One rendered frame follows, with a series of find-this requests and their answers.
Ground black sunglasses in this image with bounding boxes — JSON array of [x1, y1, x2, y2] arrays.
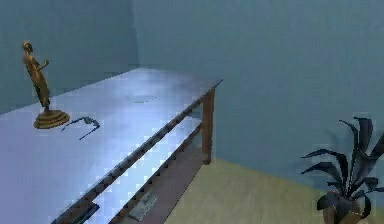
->
[[61, 116, 101, 141]]

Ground glass and wood table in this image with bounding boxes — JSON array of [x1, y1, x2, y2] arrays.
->
[[0, 67, 224, 224]]

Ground grey flat remote control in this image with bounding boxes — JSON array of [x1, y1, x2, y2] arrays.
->
[[127, 191, 158, 222]]

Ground golden figure statue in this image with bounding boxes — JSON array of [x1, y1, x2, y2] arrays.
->
[[21, 40, 71, 130]]

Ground dark potted house plant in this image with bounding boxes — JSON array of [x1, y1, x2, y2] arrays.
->
[[300, 116, 384, 224]]

